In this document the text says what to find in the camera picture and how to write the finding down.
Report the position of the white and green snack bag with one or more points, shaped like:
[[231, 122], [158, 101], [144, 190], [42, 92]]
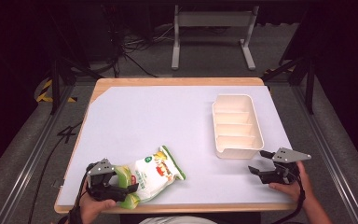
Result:
[[154, 174]]

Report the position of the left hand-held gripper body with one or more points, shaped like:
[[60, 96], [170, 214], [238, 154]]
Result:
[[101, 168]]

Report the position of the person's right hand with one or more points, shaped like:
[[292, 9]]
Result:
[[298, 189]]

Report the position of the white metal stand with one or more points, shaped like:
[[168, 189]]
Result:
[[213, 18]]

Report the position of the white table mat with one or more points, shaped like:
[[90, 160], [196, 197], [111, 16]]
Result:
[[155, 124]]

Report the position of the aluminium floor rail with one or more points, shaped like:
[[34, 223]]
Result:
[[34, 155], [329, 149]]

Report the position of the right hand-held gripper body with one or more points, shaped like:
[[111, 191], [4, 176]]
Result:
[[287, 155]]

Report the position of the white divided plastic container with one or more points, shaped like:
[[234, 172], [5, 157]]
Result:
[[236, 127]]

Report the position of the person's light clothing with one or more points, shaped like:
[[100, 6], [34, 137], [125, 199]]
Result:
[[177, 220]]

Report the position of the person's left hand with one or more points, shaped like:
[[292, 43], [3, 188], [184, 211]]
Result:
[[91, 210]]

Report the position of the black metal frame stand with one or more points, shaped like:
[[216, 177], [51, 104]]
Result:
[[309, 84]]

